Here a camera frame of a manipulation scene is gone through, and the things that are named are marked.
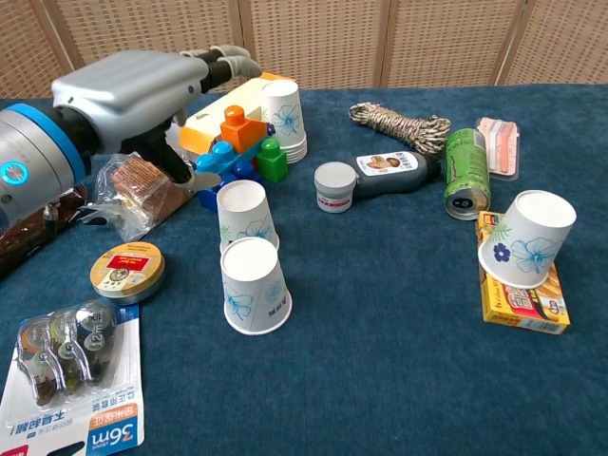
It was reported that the green drink can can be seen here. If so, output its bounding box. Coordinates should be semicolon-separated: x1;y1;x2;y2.
443;127;492;221

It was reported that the dark blue toy block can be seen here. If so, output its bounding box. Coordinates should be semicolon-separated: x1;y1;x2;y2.
197;161;265;213

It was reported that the long white orange box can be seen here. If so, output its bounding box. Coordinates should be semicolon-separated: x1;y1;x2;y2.
179;71;294;161

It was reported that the orange toy building block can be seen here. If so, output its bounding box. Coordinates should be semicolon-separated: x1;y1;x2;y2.
219;104;270;156

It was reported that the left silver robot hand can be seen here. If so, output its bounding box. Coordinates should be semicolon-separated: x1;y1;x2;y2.
50;45;263;192

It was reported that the green toy building block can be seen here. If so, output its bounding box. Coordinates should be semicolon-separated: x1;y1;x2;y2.
256;137;290;184

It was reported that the yellow curry box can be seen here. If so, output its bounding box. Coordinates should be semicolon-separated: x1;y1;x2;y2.
476;210;571;336

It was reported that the pink cutlery blister pack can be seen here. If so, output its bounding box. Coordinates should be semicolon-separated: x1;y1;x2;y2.
476;117;522;181

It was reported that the bread in clear bag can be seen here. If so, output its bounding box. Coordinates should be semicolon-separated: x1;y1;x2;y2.
78;152;196;242

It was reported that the woven bamboo folding screen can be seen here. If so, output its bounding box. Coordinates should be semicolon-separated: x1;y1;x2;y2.
0;0;608;100

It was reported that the correction tape blister pack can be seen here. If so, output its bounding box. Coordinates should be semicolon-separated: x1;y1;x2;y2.
0;298;146;456

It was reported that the coiled beige rope bundle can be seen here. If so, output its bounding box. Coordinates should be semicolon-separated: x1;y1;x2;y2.
349;102;451;154

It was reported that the brown chocolate snack bag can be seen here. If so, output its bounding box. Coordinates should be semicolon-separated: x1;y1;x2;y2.
0;184;89;279

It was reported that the light blue toy block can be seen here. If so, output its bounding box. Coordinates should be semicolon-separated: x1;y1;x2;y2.
194;141;270;175

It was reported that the round gold tin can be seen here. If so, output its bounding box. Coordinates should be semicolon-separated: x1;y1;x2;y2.
89;240;166;305

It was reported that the dark grey sauce bottle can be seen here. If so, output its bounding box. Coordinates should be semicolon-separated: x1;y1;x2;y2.
313;150;441;214

